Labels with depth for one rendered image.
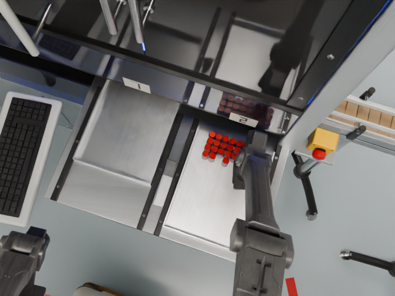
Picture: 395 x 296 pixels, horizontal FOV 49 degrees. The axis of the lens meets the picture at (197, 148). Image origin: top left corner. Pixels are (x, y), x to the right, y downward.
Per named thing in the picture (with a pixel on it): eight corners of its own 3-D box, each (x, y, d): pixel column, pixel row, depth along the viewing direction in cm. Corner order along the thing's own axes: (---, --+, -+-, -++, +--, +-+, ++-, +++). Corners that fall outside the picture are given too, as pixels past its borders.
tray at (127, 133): (113, 69, 150) (111, 64, 146) (185, 92, 148) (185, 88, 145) (74, 161, 141) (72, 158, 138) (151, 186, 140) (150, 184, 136)
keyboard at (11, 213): (13, 97, 154) (10, 94, 151) (52, 105, 153) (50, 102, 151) (-23, 209, 143) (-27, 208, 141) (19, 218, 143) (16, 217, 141)
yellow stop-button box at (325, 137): (311, 128, 138) (318, 121, 131) (333, 135, 138) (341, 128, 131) (305, 150, 136) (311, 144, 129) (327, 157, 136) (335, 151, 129)
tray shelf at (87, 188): (100, 67, 152) (99, 64, 150) (294, 130, 148) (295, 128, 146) (44, 198, 139) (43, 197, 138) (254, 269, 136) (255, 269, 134)
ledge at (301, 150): (304, 115, 150) (306, 114, 148) (341, 127, 149) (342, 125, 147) (294, 153, 146) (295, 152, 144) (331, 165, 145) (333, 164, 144)
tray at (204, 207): (198, 129, 145) (198, 125, 142) (273, 154, 144) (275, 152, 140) (162, 227, 137) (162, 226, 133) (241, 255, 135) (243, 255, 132)
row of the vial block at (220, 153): (204, 146, 143) (206, 143, 139) (257, 164, 143) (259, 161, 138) (203, 152, 143) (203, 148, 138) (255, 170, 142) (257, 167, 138)
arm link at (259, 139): (237, 160, 111) (270, 171, 111) (249, 119, 114) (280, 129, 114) (229, 168, 123) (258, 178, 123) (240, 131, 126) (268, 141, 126)
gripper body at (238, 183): (255, 157, 131) (260, 151, 124) (254, 191, 129) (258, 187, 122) (234, 155, 131) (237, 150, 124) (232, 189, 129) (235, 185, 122)
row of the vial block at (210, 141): (207, 140, 144) (207, 136, 140) (258, 158, 143) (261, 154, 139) (204, 146, 143) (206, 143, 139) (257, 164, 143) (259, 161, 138)
